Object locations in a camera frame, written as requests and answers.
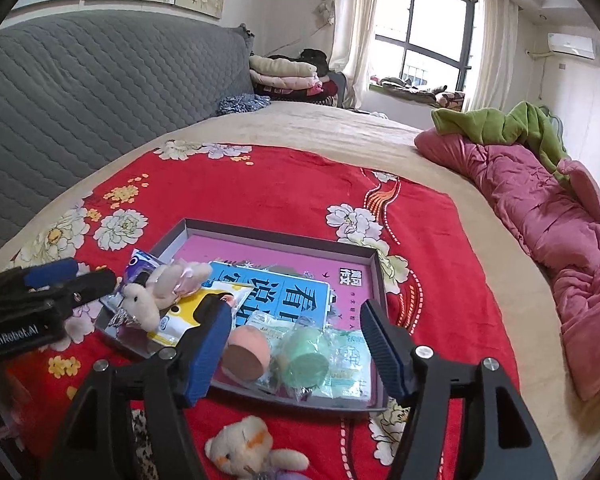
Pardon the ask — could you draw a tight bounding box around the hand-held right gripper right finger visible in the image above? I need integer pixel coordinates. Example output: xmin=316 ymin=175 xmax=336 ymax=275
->
xmin=360 ymin=299 xmax=558 ymax=480

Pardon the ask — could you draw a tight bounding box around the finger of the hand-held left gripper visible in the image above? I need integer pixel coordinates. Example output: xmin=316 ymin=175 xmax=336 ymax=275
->
xmin=55 ymin=267 xmax=119 ymax=308
xmin=22 ymin=258 xmax=79 ymax=288

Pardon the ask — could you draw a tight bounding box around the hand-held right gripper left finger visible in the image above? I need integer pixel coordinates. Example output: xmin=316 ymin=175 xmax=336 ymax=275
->
xmin=40 ymin=296 xmax=232 ymax=480

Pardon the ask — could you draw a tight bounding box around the pink makeup sponge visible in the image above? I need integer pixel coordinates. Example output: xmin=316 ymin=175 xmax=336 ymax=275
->
xmin=221 ymin=325 xmax=271 ymax=382

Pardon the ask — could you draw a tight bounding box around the green white tissue packet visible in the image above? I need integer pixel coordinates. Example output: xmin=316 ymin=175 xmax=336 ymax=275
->
xmin=310 ymin=327 xmax=381 ymax=408
xmin=252 ymin=321 xmax=326 ymax=341

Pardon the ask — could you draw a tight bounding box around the yellow white snack packet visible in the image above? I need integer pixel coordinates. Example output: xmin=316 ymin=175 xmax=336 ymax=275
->
xmin=147 ymin=280 xmax=253 ymax=346

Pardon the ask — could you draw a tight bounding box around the cartoon girl wipes packet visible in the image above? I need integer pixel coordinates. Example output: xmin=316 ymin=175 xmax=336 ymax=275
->
xmin=100 ymin=248 xmax=168 ymax=333

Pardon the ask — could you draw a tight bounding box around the beige bunny plush toy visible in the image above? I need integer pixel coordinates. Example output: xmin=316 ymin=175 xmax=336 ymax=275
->
xmin=121 ymin=258 xmax=213 ymax=333

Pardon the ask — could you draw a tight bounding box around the grey cardboard box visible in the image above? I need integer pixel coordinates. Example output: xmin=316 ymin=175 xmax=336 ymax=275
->
xmin=94 ymin=217 xmax=391 ymax=415

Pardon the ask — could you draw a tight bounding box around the green sponge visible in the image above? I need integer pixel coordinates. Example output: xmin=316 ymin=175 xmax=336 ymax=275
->
xmin=267 ymin=327 xmax=341 ymax=403

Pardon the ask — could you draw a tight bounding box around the cream bear plush toy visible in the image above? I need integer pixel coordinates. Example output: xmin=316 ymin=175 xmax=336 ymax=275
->
xmin=204 ymin=415 xmax=311 ymax=480

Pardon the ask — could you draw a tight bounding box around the leopard print scrunchie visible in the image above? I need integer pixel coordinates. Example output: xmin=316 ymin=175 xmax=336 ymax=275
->
xmin=130 ymin=407 xmax=153 ymax=480

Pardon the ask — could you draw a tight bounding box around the pink book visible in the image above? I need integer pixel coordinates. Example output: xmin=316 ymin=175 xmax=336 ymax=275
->
xmin=172 ymin=232 xmax=376 ymax=406

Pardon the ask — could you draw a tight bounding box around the grey quilted headboard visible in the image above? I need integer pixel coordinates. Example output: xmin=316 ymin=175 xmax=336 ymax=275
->
xmin=0 ymin=10 xmax=256 ymax=271

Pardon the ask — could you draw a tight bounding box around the red floral blanket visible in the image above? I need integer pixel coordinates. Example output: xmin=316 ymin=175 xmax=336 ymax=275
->
xmin=5 ymin=142 xmax=523 ymax=480

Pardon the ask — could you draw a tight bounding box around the pink quilt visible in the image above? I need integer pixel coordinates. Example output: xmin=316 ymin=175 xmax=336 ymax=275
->
xmin=414 ymin=127 xmax=600 ymax=401

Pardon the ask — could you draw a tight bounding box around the blue patterned cloth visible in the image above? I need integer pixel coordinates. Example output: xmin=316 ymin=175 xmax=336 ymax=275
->
xmin=216 ymin=94 xmax=272 ymax=116

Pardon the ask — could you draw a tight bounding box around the green cloth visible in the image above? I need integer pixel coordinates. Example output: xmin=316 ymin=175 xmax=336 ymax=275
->
xmin=431 ymin=101 xmax=573 ymax=186

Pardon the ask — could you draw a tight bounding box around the rumpled dark bedding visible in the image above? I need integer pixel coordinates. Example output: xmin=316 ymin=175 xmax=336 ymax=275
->
xmin=370 ymin=76 xmax=466 ymax=111

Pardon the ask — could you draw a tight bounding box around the dark red patterned cloth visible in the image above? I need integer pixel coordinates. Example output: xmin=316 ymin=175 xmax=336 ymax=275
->
xmin=307 ymin=72 xmax=351 ymax=108

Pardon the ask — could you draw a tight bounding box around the cream folded blanket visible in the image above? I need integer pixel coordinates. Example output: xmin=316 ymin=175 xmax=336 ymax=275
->
xmin=249 ymin=55 xmax=318 ymax=77

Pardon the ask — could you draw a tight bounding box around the black garment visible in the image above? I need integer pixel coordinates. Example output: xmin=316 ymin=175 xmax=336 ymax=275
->
xmin=300 ymin=48 xmax=331 ymax=68

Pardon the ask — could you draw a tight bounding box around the white curtain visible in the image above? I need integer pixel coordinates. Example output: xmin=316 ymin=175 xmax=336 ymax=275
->
xmin=462 ymin=0 xmax=521 ymax=113
xmin=327 ymin=0 xmax=386 ymax=108

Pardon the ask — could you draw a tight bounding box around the dark framed window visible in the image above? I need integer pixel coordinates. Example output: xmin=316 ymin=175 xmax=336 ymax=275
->
xmin=370 ymin=0 xmax=481 ymax=98

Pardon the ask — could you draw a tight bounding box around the white air conditioner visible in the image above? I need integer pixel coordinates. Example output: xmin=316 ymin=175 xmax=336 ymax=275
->
xmin=547 ymin=32 xmax=595 ymax=59

